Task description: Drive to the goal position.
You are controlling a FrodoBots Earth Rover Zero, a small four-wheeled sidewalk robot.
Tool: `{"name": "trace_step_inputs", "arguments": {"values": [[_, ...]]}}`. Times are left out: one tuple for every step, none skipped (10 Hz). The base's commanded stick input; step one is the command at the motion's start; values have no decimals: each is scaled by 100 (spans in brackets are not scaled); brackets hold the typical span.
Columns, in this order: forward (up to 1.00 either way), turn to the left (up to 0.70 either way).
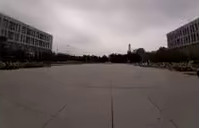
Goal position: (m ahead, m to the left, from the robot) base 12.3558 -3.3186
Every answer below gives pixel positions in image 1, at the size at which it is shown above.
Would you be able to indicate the low hedge strip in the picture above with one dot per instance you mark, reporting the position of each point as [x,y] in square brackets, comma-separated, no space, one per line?
[13,64]

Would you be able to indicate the grey paved plaza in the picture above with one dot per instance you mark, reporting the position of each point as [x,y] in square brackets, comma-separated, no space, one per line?
[97,90]

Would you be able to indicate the row of dark trees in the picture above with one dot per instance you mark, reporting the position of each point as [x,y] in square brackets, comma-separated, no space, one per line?
[120,57]

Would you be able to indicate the grey multi-storey building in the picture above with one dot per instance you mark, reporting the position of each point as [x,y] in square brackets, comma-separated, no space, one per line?
[17,36]
[190,35]

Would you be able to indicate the distant tower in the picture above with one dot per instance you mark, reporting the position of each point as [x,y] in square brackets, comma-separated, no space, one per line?
[129,48]

